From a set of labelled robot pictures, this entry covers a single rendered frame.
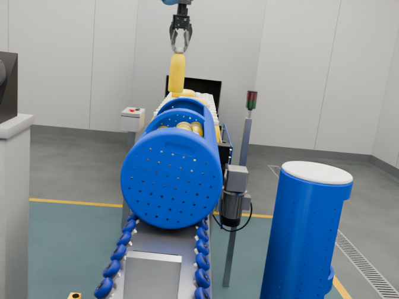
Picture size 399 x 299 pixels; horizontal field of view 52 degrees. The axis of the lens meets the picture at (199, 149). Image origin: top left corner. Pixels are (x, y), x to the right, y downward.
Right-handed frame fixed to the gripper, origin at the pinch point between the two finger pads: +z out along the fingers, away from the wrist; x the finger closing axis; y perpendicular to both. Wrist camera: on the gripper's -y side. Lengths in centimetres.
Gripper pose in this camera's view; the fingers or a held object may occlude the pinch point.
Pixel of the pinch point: (179, 48)
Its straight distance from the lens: 187.5
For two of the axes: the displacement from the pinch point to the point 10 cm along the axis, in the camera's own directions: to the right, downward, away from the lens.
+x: 10.0, 1.0, 0.2
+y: 0.0, 2.4, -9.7
